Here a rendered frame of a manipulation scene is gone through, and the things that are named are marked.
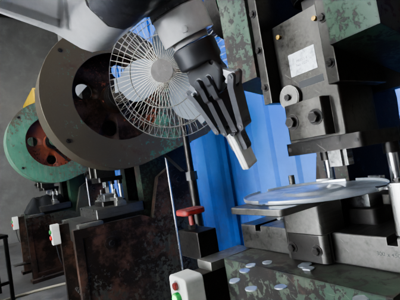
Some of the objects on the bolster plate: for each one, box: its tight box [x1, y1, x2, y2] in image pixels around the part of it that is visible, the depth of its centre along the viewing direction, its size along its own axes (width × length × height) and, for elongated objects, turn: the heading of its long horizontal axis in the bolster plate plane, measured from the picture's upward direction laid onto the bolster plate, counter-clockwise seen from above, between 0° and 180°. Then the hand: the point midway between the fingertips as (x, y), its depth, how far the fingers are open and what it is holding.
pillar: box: [324, 160, 336, 179], centre depth 88 cm, size 2×2×14 cm
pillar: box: [386, 152, 400, 182], centre depth 74 cm, size 2×2×14 cm
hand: (242, 148), depth 60 cm, fingers closed
